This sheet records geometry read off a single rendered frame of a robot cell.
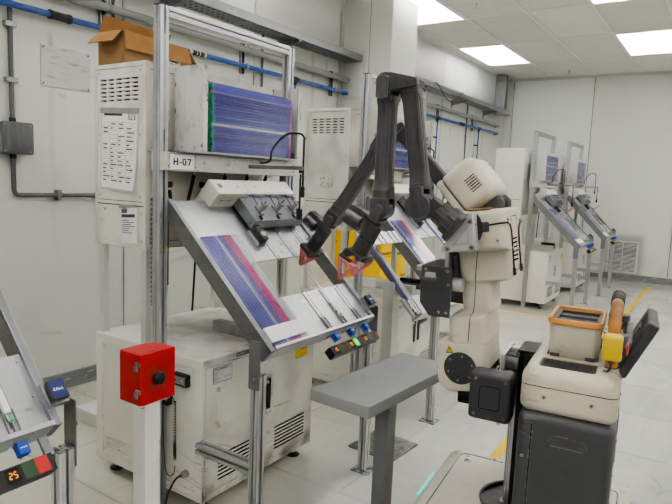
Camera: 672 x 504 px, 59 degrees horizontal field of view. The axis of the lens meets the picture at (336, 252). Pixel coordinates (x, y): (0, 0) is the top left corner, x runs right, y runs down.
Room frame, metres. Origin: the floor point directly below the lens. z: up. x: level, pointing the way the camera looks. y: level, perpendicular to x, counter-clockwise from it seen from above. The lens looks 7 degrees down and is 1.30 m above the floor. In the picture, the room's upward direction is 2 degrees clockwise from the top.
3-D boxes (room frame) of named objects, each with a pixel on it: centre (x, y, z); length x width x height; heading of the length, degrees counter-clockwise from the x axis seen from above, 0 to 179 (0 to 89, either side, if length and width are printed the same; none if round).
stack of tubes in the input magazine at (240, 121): (2.57, 0.41, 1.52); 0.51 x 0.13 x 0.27; 147
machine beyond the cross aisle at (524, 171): (6.77, -2.19, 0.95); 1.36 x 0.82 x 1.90; 57
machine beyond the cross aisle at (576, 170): (7.97, -3.01, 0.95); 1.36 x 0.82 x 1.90; 57
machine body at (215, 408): (2.58, 0.55, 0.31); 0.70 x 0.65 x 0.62; 147
